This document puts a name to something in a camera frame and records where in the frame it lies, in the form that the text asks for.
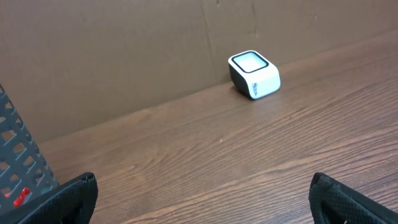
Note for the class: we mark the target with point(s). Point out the orange spaghetti packet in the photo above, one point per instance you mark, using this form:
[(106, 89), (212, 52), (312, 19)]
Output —
[(20, 198)]

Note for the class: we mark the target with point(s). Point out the white barcode scanner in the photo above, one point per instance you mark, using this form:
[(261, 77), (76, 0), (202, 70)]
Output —
[(253, 74)]

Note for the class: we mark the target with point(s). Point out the grey plastic mesh basket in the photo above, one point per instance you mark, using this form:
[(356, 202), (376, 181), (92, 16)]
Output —
[(22, 162)]

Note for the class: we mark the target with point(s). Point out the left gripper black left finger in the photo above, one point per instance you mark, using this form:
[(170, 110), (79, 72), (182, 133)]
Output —
[(72, 202)]

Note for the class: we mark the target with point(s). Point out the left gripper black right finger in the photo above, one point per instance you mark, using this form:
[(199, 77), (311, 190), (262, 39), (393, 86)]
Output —
[(333, 202)]

